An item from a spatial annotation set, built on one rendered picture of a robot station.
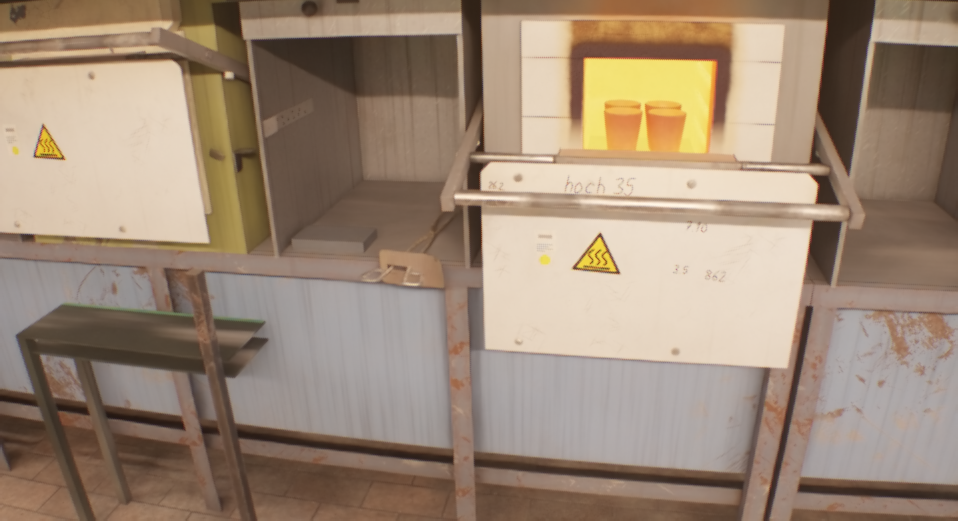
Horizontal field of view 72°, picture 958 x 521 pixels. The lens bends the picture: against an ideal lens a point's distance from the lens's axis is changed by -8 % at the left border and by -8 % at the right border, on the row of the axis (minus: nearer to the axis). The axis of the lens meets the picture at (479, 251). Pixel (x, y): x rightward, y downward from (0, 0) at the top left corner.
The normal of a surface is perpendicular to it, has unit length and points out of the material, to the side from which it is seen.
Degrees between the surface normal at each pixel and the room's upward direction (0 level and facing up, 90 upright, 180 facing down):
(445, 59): 90
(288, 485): 0
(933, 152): 90
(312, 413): 90
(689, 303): 90
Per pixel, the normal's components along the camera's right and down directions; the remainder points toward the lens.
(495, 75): -0.18, 0.38
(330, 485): -0.03, -0.92
